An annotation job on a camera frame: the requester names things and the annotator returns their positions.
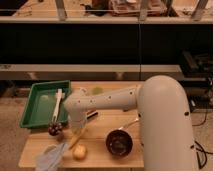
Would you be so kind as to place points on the green plastic tray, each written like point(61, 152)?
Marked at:
point(40, 105)

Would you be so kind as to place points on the striped black-white block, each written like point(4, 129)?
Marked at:
point(92, 114)

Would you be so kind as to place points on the yellow round fruit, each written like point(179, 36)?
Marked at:
point(79, 152)

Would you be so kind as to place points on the metal spoon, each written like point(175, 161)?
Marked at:
point(128, 124)

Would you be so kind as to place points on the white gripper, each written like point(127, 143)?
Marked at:
point(77, 126)

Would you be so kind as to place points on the dark brown bowl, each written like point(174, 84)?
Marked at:
point(119, 143)

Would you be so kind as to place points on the green small object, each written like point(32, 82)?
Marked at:
point(97, 90)

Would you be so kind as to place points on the purple grape bunch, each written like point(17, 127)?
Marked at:
point(55, 129)

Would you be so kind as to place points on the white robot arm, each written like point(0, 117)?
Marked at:
point(165, 125)

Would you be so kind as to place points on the blue-white cloth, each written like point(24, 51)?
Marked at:
point(51, 157)

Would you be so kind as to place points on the black device on shelf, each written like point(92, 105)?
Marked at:
point(196, 66)

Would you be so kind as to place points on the white brush in tray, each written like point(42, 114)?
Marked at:
point(59, 96)

